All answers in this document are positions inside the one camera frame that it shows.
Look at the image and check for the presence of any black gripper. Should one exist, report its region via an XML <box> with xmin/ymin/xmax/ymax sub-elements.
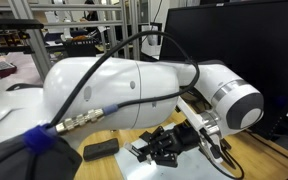
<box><xmin>137</xmin><ymin>123</ymin><xmax>200</xmax><ymax>167</ymax></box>

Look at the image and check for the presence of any black white marker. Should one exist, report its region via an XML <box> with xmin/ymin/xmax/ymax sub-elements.
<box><xmin>123</xmin><ymin>142</ymin><xmax>142</xmax><ymax>157</ymax></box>

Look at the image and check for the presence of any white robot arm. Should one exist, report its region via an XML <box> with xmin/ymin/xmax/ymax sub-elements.
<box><xmin>0</xmin><ymin>57</ymin><xmax>264</xmax><ymax>180</ymax></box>

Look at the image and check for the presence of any black tape square left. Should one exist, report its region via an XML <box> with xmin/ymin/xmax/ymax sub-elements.
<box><xmin>139</xmin><ymin>131</ymin><xmax>152</xmax><ymax>142</ymax></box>

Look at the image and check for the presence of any white paper sheet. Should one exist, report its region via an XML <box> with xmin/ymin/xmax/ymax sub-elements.
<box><xmin>114</xmin><ymin>126</ymin><xmax>238</xmax><ymax>180</ymax></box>

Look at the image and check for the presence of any black eraser block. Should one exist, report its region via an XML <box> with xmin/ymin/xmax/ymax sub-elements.
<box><xmin>83</xmin><ymin>138</ymin><xmax>119</xmax><ymax>161</ymax></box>

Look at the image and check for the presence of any large black monitor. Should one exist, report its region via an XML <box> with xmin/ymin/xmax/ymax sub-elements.
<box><xmin>160</xmin><ymin>0</ymin><xmax>288</xmax><ymax>139</ymax></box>

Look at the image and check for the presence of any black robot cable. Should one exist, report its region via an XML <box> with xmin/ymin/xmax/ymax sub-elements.
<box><xmin>22</xmin><ymin>30</ymin><xmax>245</xmax><ymax>180</ymax></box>

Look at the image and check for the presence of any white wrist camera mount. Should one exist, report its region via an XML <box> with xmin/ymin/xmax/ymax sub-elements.
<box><xmin>177</xmin><ymin>98</ymin><xmax>224</xmax><ymax>163</ymax></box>

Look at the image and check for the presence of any aluminium frame post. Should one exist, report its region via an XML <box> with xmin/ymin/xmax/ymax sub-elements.
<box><xmin>8</xmin><ymin>0</ymin><xmax>51</xmax><ymax>81</ymax></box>

